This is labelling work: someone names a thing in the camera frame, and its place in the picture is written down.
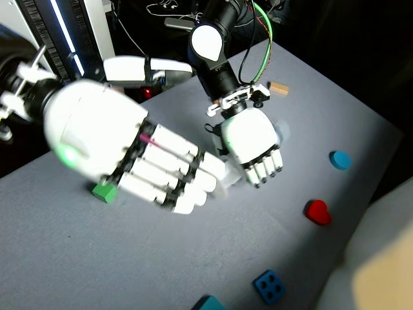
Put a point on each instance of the plain wooden block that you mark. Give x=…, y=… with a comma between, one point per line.
x=279, y=88

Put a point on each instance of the blue round disc block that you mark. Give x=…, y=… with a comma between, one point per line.
x=340, y=160

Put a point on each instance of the red heart block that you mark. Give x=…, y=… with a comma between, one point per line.
x=317, y=213

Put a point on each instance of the white fabric cover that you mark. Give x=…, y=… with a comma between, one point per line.
x=364, y=219

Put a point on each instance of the grey table cloth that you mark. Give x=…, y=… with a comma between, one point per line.
x=161, y=252

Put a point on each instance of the blue four-hole block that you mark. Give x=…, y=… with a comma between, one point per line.
x=269, y=287

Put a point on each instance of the green cube block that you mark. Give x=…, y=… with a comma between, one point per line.
x=104, y=192

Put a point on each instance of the teal toy block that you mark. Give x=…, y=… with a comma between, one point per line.
x=209, y=304

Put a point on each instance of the black column with light strip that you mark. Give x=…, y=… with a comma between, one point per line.
x=51, y=35

